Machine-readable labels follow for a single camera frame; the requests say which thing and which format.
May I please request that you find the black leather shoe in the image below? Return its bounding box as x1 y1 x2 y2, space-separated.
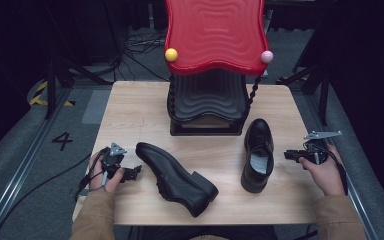
240 117 275 194
135 141 220 219

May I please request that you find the yellow and black floor tape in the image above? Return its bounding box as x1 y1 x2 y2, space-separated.
28 80 76 108

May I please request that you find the person's left hand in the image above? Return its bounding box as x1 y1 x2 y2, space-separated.
87 151 126 195

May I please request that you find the red and black shoe rack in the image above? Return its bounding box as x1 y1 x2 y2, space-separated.
163 0 275 137

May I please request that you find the grey floor rail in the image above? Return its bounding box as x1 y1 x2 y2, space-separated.
0 87 73 240
304 89 384 240

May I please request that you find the person's right hand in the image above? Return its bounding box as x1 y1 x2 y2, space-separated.
298 143 347 197

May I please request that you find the bundle of floor cables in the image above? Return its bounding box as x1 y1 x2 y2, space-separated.
122 29 171 83

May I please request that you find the black metal stand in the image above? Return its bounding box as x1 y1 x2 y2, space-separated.
275 61 332 127
44 55 115 121

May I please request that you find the left hand-held gripper cable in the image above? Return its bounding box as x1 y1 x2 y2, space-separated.
0 147 112 240

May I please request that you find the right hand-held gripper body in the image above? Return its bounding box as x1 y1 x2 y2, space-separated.
301 130 343 166

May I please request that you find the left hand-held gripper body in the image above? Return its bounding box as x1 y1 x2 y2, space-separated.
101 142 128 181

